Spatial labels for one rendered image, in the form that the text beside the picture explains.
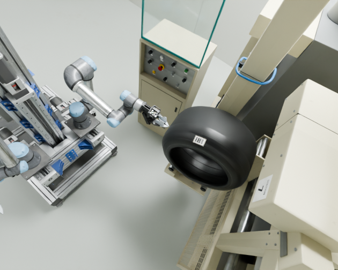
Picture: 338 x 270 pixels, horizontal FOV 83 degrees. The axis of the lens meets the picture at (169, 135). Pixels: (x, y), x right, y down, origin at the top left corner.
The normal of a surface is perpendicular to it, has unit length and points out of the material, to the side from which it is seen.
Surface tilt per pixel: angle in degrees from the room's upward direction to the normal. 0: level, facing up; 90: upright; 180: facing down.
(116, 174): 0
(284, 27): 90
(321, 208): 0
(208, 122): 17
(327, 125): 0
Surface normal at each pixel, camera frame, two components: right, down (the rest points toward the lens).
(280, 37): -0.50, 0.72
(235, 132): 0.33, -0.35
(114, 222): 0.15, -0.47
